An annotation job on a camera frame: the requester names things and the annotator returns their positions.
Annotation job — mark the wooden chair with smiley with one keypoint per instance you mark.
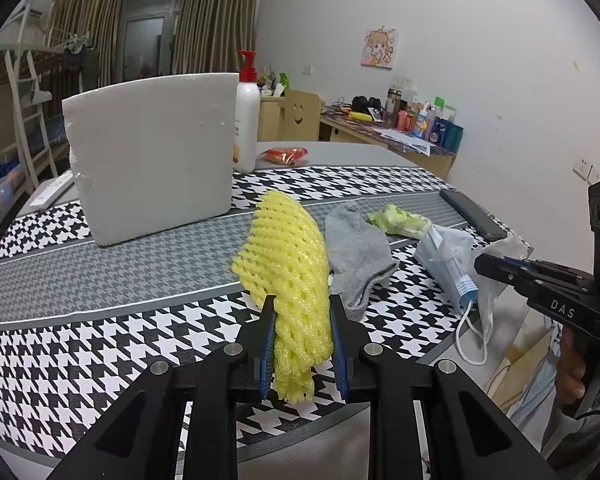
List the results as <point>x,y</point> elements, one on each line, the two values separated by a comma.
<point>300,115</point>

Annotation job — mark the white bunk bed with ladder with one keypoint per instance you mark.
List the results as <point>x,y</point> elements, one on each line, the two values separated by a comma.
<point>22,90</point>

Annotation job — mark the dark hanging garment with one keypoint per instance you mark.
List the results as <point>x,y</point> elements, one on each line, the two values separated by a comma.
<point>74,55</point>

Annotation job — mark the cluster of toiletry bottles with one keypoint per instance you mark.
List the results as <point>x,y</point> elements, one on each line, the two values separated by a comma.
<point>425,120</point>

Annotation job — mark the wooden desk with patterned cover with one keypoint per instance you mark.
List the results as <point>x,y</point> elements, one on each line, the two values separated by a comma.
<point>360,137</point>

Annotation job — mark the white wall socket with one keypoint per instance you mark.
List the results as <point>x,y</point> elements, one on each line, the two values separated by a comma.
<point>583,168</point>

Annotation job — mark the black white houndstooth tablecloth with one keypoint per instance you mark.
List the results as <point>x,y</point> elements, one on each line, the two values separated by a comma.
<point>130,340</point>

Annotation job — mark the white papers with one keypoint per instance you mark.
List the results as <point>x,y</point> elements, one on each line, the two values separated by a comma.
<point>405,141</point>

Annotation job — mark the green snack bag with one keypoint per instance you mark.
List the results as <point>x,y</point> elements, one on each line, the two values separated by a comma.
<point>283,80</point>

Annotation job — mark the yellow packet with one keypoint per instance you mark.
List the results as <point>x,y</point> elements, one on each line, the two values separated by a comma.
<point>360,116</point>

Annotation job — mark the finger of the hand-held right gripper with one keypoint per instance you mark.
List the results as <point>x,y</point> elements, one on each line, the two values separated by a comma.
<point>545,267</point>
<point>500,272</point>

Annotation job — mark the blue plaid blanket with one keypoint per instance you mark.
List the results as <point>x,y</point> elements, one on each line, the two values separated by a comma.
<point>0,185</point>

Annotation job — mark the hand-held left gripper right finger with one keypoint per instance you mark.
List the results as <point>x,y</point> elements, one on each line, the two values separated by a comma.
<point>340,360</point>

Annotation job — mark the beige cardboard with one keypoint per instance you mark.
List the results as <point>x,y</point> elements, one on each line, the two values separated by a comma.
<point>525,365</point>

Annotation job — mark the cartoon wall poster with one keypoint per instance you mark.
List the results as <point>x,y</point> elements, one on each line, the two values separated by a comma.
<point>380,47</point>

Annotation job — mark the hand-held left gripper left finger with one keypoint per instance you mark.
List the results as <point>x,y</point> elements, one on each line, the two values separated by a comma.
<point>265,355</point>

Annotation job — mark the brown curtain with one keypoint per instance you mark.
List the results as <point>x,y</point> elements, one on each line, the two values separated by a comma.
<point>215,20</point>
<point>87,35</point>

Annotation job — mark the white foam box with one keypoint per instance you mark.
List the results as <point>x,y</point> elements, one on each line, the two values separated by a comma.
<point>150,160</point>

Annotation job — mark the plain wooden desk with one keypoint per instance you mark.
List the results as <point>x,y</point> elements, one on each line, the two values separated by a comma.
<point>270,120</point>

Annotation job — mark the yellow foam fruit net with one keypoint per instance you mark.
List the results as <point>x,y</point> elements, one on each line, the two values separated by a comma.
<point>290,260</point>

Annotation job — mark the bag of blue face masks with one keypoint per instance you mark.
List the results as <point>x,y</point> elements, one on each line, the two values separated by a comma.
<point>442,260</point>

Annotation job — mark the white pump lotion bottle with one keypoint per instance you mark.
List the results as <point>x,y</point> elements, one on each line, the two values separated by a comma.
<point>246,120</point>

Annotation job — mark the person's right hand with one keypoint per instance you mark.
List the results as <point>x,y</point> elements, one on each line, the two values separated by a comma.
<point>570,360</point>

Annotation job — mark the glass balcony door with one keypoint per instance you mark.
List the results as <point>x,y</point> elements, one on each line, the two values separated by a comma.
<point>147,47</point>

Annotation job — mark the person's grey clothing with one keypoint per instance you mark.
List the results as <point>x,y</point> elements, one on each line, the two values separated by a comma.
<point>545,425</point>

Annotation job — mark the white remote control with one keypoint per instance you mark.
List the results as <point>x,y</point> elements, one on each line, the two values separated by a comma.
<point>50,191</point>

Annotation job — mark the black headphones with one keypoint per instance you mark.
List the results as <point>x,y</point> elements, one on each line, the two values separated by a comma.
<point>365,102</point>

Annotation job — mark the green plastic bag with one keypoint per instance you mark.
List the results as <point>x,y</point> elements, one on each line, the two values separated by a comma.
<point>397,220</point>

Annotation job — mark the red snack packet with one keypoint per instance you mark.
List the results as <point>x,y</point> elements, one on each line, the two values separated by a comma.
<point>282,155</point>

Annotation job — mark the blue checked mattress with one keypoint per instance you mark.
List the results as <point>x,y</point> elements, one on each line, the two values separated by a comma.
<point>50,135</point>

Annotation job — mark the grey sock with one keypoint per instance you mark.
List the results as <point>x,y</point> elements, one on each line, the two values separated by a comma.
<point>355,255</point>

